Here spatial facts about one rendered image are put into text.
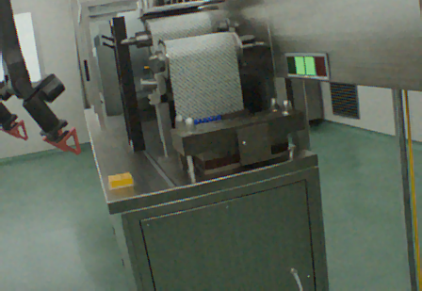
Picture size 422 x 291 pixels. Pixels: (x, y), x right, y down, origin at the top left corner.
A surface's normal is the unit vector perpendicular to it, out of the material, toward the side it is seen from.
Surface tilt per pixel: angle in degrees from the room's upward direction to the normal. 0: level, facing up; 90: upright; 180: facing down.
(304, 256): 90
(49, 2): 90
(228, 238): 90
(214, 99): 90
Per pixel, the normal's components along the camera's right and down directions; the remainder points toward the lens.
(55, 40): 0.30, 0.07
